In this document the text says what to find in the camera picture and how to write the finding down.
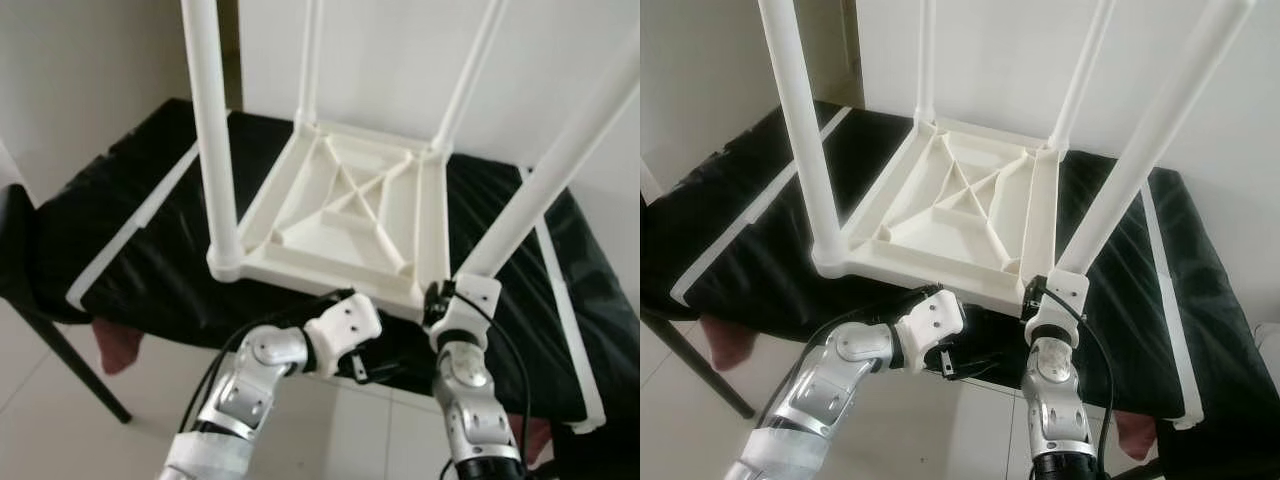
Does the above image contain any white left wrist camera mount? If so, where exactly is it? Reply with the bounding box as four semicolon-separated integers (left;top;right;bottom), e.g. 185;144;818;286
303;290;383;379
895;285;968;373

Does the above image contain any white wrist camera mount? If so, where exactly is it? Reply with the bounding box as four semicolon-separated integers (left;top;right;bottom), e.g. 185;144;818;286
303;290;383;379
435;275;501;351
895;285;968;373
1025;270;1091;346

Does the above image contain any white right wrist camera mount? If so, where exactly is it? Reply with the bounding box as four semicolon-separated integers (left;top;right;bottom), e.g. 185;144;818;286
1025;270;1091;346
435;275;501;351

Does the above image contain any black table cloth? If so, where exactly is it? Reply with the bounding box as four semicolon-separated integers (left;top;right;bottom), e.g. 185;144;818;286
645;98;1280;471
25;98;641;471

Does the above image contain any pink soft object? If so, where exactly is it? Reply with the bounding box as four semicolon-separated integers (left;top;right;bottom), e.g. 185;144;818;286
520;415;554;467
1112;410;1160;464
92;320;144;377
700;315;754;374

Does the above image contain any white plastic table top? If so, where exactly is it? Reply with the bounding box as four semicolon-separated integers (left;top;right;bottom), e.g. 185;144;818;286
207;120;456;323
812;115;1063;319

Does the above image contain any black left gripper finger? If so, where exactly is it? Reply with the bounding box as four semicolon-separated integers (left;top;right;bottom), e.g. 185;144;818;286
939;354;992;382
349;359;402;387

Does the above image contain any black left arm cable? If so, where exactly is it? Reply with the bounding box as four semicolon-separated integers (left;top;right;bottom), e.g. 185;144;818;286
765;283;946;421
178;288;356;431

